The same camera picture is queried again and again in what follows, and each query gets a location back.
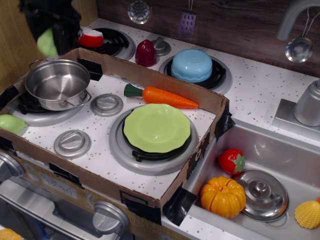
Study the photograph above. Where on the metal sink basin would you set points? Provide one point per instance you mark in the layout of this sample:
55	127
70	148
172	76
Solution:
280	173

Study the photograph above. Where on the silver oven knob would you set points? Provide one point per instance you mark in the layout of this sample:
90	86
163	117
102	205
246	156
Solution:
108	219
9	167

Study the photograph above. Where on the yellow toy corn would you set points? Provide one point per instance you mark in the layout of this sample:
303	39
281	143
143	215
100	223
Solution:
307	214

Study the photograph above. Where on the hanging metal ladle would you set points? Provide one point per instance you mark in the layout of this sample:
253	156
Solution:
301	48

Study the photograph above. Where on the light green plastic plate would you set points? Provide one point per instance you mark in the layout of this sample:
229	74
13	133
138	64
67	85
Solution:
157	128

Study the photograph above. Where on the black burner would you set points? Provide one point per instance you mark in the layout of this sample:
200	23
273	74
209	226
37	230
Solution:
27	104
140	155
218	74
113	42

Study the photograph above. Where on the black rear left burner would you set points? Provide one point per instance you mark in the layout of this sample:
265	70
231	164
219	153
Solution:
113	42

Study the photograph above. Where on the silver toy faucet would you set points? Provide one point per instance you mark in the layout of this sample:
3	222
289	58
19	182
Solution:
301	117

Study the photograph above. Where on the black rear right burner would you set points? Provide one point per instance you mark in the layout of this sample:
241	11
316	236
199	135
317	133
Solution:
218	74

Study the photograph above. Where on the stainless steel pot lid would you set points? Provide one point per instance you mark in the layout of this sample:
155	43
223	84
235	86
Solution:
267	199

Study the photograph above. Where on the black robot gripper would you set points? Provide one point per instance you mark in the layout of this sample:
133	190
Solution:
58	14

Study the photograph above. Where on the black front left burner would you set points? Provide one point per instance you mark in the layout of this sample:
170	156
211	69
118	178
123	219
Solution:
27	104

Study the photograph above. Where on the black front right burner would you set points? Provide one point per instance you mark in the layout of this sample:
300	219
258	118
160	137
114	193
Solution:
140	155

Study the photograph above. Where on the silver stove knob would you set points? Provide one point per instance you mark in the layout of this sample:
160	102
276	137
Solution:
72	144
107	105
161	47

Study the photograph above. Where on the light green toy broccoli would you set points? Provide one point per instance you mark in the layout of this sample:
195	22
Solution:
46	44

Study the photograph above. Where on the hanging purple spatula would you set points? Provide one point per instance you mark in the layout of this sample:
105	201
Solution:
187	20

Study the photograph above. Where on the red toy strawberry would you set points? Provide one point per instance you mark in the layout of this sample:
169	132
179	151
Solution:
232	161

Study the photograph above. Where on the orange toy carrot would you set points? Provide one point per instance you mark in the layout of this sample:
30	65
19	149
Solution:
154	95

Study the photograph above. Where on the dark red toy vegetable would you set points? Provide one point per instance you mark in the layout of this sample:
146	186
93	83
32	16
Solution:
145	54

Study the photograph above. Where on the light green toy vegetable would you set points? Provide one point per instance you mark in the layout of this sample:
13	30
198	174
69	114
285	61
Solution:
11	123

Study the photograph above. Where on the orange toy pumpkin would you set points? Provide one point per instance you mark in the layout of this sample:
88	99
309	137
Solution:
223	196

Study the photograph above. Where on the hanging metal skimmer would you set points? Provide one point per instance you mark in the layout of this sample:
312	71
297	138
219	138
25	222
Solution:
139	11

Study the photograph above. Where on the red and white toy food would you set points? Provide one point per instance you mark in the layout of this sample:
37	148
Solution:
90	38

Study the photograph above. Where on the light blue plastic bowl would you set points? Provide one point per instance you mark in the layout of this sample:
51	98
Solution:
192	66

